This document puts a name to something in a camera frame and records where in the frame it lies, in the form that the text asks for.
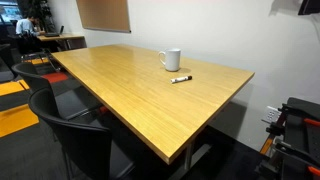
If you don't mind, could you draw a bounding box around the white wall outlet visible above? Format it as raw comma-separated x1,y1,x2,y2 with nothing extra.
261,105,283,125

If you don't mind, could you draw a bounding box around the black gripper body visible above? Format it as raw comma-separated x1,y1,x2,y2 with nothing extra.
297,0,320,16

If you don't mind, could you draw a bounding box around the black robot mounting cart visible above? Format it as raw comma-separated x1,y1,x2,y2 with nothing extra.
255,97,320,180

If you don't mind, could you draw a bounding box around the black round-back chair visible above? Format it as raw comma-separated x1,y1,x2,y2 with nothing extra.
28,87,135,180
11,62,101,121

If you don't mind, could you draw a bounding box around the white ceramic mug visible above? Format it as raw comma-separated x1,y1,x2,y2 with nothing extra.
157,48,182,73

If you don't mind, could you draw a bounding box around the small wooden desk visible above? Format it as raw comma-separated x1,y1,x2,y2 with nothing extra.
37,32,88,51

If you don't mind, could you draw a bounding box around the dark indoor plant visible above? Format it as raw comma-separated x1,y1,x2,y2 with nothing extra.
29,0,57,33

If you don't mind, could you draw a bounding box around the black laptop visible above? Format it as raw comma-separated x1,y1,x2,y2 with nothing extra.
44,25,65,38

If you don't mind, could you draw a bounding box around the orange-handled black clamp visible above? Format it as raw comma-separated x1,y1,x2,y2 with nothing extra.
278,103,320,128
274,141,320,178

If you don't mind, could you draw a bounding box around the black office chair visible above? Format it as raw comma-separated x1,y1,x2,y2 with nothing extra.
14,31,53,62

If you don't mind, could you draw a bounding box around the seated person in light shirt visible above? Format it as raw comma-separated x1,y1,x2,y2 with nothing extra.
15,13,46,38

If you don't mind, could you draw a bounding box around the cork pin board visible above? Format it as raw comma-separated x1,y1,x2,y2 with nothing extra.
75,0,132,34

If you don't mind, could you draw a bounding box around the metal table leg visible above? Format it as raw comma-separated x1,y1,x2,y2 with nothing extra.
184,140,213,172

